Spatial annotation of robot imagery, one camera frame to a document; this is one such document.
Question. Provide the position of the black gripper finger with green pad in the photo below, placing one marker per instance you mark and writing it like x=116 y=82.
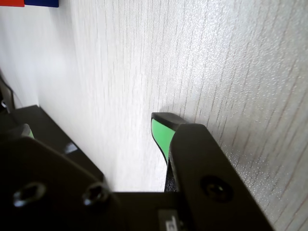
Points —
x=207 y=168
x=36 y=180

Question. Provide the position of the red cube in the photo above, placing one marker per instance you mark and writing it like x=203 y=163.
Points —
x=12 y=3

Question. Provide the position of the blue cube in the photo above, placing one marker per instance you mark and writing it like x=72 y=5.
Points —
x=42 y=3

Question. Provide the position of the black box inner tray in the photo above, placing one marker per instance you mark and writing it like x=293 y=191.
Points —
x=6 y=96

